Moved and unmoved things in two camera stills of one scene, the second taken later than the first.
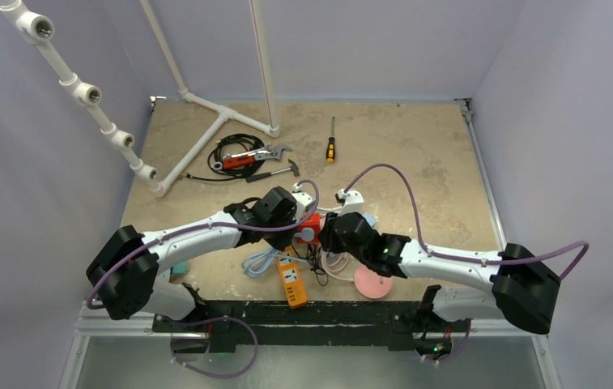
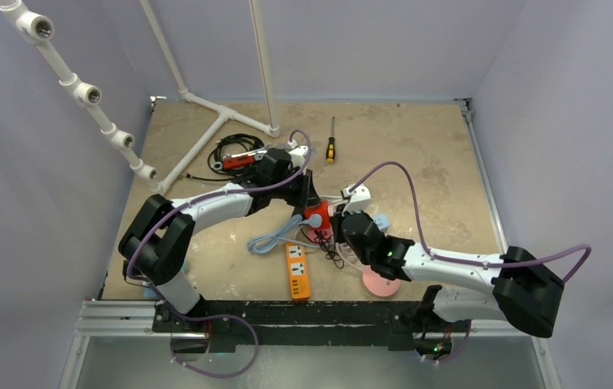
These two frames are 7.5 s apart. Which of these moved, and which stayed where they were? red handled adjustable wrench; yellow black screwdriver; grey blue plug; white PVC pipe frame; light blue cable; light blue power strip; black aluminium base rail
Moved: grey blue plug; light blue cable; light blue power strip
Stayed: white PVC pipe frame; red handled adjustable wrench; yellow black screwdriver; black aluminium base rail
